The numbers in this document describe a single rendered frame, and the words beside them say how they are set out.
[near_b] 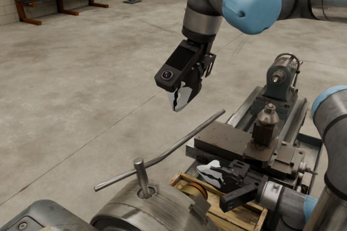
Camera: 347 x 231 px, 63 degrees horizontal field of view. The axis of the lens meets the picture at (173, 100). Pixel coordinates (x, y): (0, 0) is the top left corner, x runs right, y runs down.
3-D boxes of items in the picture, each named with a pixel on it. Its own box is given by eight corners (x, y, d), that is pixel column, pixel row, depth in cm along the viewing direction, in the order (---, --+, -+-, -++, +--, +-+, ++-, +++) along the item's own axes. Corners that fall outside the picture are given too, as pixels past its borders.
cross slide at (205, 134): (294, 184, 106) (296, 175, 103) (192, 145, 125) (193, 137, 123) (302, 158, 118) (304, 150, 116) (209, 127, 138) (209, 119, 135)
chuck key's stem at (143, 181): (146, 208, 62) (135, 164, 58) (142, 202, 64) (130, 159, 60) (155, 203, 63) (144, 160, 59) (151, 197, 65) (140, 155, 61)
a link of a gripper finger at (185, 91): (195, 108, 72) (204, 78, 66) (183, 119, 67) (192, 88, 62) (185, 103, 73) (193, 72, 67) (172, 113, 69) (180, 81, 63)
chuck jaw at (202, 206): (176, 242, 67) (203, 228, 59) (161, 227, 68) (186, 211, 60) (198, 209, 76) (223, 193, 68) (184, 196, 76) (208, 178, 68)
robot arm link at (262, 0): (311, -16, 41) (266, -37, 49) (245, -12, 37) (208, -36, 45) (293, 33, 46) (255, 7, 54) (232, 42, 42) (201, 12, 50)
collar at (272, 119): (275, 126, 104) (277, 120, 103) (254, 120, 108) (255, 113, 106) (281, 116, 110) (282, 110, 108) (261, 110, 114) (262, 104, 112)
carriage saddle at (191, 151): (290, 199, 107) (294, 187, 104) (184, 155, 128) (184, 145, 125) (305, 154, 129) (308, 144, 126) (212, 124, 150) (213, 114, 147)
